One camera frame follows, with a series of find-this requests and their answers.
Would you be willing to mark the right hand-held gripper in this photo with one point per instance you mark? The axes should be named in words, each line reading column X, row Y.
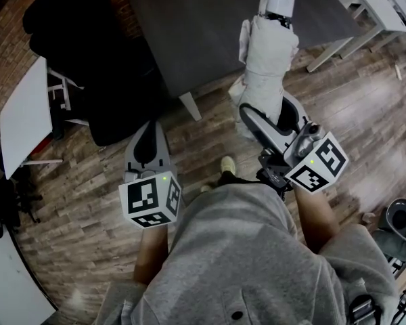
column 325, row 161

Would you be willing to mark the person's beige shoe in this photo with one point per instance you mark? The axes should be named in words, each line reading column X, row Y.
column 205, row 188
column 228, row 164

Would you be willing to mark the black office chair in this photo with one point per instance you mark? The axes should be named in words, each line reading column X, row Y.
column 98, row 63

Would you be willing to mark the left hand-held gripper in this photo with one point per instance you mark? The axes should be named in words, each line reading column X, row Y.
column 142, row 198

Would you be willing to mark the person's grey sweatshirt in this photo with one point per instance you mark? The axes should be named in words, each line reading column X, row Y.
column 240, row 256

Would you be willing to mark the white umbrella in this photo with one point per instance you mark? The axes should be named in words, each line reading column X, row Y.
column 270, row 53

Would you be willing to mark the person's right beige shoe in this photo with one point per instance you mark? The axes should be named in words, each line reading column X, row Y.
column 228, row 164

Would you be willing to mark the white desk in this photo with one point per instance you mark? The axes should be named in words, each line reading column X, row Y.
column 25, row 120
column 372, row 5
column 10, row 283

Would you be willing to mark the person's black trousers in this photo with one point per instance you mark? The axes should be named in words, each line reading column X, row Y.
column 237, row 180

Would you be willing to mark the black chair base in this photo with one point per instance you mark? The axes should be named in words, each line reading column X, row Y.
column 6, row 205

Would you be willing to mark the dark wooden table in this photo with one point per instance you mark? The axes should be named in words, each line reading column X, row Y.
column 196, row 39

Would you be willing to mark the person's right forearm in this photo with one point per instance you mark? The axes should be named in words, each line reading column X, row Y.
column 316, row 222

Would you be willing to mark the person's left beige shoe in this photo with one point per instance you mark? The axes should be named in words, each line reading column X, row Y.
column 205, row 188

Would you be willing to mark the red box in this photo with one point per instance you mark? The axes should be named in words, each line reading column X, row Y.
column 40, row 146

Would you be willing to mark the person's left forearm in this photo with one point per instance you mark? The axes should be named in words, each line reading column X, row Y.
column 152, row 256

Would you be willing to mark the grey round bin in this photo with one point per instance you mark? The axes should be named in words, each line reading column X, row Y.
column 402, row 218

